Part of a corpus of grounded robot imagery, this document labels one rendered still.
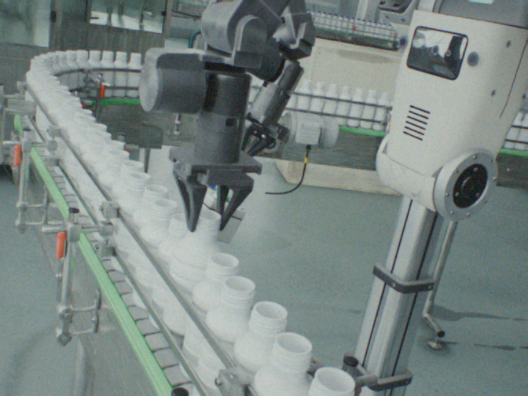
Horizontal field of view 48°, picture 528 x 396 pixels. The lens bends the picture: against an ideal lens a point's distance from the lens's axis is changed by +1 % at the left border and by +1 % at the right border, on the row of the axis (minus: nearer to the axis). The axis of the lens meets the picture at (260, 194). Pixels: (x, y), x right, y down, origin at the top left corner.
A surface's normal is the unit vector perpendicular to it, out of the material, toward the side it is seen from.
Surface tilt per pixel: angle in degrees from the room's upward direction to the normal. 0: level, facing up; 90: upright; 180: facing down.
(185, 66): 89
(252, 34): 89
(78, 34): 90
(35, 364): 0
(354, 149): 90
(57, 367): 0
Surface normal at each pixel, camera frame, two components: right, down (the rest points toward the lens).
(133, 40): 0.48, 0.37
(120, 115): 0.68, 0.37
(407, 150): -0.86, 0.00
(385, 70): 0.18, 0.35
